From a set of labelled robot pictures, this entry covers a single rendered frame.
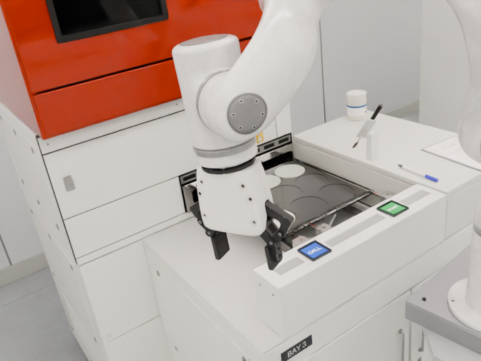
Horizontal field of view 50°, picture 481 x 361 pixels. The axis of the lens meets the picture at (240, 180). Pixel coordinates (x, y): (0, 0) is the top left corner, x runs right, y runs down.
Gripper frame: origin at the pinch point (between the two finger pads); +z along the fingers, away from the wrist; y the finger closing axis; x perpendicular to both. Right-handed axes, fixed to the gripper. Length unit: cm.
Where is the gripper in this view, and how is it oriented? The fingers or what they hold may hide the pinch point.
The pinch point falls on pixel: (247, 254)
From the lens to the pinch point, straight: 76.6
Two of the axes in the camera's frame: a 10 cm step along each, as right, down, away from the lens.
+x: 5.1, -4.4, 7.4
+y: 8.4, 0.8, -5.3
